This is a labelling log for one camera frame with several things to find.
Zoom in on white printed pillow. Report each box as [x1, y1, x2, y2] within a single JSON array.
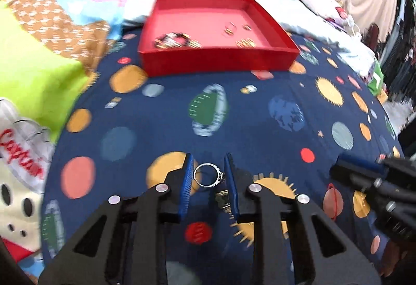
[[294, 0, 350, 25]]

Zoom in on cartoon monkey blanket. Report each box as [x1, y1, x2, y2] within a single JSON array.
[[0, 0, 131, 273]]

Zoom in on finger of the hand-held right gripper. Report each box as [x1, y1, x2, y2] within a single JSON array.
[[329, 155, 387, 191], [375, 155, 416, 172]]

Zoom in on silver ring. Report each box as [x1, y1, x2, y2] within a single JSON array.
[[193, 163, 225, 188]]

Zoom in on dark hanging clothes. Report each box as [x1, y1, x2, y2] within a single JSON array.
[[387, 0, 416, 100]]

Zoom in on green cloth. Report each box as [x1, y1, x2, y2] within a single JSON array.
[[366, 61, 386, 95]]

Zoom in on dark flower brooch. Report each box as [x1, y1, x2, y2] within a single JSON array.
[[214, 192, 232, 212]]

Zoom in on black bead bracelet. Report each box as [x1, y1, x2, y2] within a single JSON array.
[[154, 32, 191, 49]]

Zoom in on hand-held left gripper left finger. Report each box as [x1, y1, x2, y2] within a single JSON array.
[[38, 153, 195, 285]]

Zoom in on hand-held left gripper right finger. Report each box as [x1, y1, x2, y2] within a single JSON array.
[[224, 152, 381, 285]]

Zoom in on navy planet print bedsheet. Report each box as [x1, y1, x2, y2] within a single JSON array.
[[42, 30, 407, 285]]

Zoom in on white charger cable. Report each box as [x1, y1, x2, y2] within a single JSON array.
[[344, 15, 361, 37]]

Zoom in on red cardboard box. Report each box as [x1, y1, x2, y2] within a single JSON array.
[[137, 0, 300, 77]]

